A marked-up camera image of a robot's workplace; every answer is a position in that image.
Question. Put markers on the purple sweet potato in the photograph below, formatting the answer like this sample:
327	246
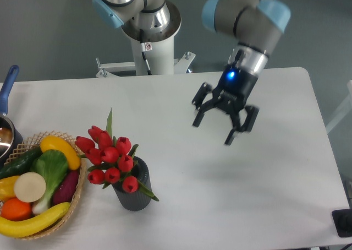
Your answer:
66	190

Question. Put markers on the green bok choy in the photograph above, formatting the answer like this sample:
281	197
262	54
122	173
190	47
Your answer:
52	165

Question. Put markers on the green cucumber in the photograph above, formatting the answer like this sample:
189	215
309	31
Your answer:
21	164

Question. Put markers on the yellow banana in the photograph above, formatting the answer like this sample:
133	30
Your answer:
19	229

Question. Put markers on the woven wicker basket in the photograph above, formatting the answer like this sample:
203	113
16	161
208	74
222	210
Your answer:
34	141

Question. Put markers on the white round radish slice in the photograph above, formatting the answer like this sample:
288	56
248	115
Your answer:
29	187

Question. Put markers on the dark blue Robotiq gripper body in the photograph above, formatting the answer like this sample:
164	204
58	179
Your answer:
232	91

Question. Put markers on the orange fruit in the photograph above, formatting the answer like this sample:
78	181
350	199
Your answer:
16	210

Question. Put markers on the black device at edge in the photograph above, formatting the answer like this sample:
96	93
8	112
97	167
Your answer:
342	222

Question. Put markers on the dark grey ribbed vase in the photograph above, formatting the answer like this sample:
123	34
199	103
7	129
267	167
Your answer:
137	200

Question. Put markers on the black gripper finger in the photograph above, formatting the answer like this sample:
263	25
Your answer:
238	127
201	106

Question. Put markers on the blue handled saucepan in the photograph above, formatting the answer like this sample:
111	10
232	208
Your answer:
10	137

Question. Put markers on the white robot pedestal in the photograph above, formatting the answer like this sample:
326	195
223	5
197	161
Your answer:
149	58

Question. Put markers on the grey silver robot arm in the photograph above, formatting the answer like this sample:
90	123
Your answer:
257	25

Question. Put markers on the yellow bell pepper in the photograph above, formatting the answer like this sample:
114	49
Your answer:
7	188

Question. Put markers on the red tulip bouquet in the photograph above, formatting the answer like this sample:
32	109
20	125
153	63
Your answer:
114	162

